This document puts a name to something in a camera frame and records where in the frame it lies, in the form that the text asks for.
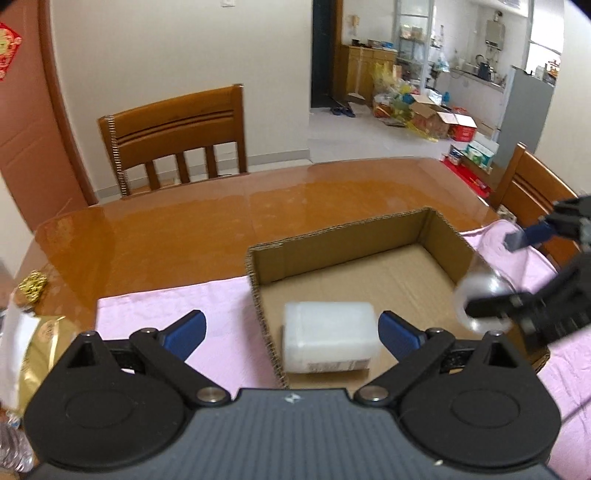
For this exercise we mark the pink cloth mat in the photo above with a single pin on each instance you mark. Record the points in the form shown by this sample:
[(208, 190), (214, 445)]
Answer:
[(222, 339)]

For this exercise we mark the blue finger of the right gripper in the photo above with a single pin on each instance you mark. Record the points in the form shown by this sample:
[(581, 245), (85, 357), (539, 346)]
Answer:
[(520, 308), (532, 236)]

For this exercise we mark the wooden cabinet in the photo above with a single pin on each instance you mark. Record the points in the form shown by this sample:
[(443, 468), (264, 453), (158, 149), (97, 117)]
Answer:
[(355, 70)]

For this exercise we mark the grey refrigerator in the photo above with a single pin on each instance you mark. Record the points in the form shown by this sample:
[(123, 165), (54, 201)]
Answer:
[(526, 104)]

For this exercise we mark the wooden chair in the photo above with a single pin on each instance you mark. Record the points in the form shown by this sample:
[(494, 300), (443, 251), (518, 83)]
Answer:
[(529, 190), (172, 127)]

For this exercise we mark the gold tissue pack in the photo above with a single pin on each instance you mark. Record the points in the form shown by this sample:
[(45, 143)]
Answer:
[(31, 344)]

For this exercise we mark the brown wooden door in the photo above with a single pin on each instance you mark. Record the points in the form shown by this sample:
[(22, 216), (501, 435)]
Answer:
[(40, 163)]

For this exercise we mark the clear plastic jar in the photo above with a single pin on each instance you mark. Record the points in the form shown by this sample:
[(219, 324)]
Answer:
[(494, 270)]

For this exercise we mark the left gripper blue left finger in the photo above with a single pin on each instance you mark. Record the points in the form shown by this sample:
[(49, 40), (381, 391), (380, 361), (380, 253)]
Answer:
[(164, 354)]

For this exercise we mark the brown cardboard box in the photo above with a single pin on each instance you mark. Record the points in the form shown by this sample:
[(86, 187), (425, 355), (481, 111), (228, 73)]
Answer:
[(408, 263)]

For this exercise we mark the wooden chair far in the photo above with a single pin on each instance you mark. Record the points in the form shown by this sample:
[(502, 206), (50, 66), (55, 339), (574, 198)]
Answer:
[(172, 127)]

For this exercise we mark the clear water bottle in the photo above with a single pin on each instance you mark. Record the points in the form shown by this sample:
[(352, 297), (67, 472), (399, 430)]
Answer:
[(16, 452)]

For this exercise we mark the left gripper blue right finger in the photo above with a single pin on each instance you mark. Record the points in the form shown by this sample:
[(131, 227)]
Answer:
[(419, 355)]

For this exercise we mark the white plastic box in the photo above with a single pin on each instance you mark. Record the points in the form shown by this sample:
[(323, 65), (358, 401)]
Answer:
[(326, 337)]

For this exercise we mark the wooden chair right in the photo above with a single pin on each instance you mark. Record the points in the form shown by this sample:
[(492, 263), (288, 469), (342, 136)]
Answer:
[(529, 190)]

